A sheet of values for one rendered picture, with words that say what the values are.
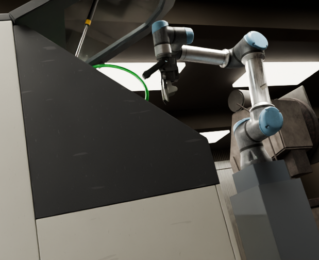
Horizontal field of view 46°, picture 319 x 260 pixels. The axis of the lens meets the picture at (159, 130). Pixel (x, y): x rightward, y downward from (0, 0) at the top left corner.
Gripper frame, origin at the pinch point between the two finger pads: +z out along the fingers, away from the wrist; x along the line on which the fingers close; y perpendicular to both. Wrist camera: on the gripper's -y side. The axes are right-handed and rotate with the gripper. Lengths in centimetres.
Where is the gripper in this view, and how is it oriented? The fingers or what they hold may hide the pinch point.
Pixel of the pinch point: (165, 100)
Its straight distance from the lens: 164.8
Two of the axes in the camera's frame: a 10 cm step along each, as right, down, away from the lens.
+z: 1.3, 9.9, -0.8
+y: 9.9, -1.2, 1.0
